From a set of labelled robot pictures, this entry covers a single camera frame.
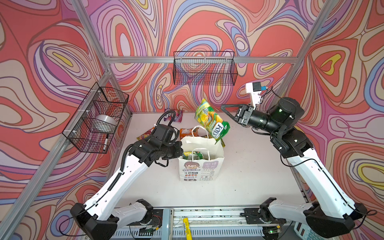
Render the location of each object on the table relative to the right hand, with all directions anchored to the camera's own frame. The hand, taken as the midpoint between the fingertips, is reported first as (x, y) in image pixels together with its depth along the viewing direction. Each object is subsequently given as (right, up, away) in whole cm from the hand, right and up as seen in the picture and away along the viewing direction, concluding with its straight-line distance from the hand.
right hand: (220, 113), depth 52 cm
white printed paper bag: (-5, -27, +23) cm, 36 cm away
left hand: (-13, -16, +19) cm, 28 cm away
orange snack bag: (-14, -9, +53) cm, 55 cm away
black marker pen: (-53, -12, +22) cm, 58 cm away
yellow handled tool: (-12, -54, +17) cm, 58 cm away
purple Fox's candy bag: (-28, +3, +63) cm, 69 cm away
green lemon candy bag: (-7, -21, +29) cm, 36 cm away
